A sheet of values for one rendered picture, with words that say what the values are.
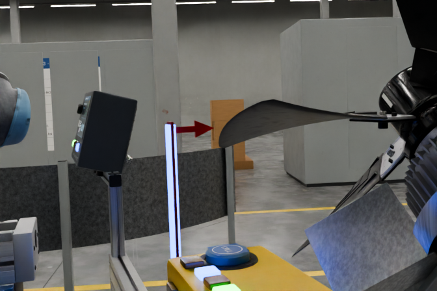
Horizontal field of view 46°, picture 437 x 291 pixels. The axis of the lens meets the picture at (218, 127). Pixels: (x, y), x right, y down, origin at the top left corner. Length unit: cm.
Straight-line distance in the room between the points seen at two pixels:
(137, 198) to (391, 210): 190
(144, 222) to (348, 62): 495
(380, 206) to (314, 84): 616
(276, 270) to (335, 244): 37
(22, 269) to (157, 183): 167
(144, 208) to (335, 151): 474
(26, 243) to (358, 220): 58
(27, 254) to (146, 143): 583
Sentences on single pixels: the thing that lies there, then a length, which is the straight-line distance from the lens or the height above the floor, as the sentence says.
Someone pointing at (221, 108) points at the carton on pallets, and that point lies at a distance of 884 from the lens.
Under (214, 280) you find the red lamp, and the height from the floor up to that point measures 108.
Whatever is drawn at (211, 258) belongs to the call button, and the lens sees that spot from 47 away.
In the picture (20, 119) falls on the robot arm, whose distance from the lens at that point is 108.
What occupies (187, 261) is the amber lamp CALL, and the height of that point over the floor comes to 108.
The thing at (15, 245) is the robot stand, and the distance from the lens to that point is 101.
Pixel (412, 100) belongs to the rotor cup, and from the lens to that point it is 87.
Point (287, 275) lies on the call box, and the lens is 44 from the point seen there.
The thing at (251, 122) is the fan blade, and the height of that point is 118.
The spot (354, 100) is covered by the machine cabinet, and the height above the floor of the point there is 115.
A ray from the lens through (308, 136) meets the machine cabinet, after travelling 694.
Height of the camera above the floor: 122
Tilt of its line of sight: 3 degrees down
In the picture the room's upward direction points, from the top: 2 degrees counter-clockwise
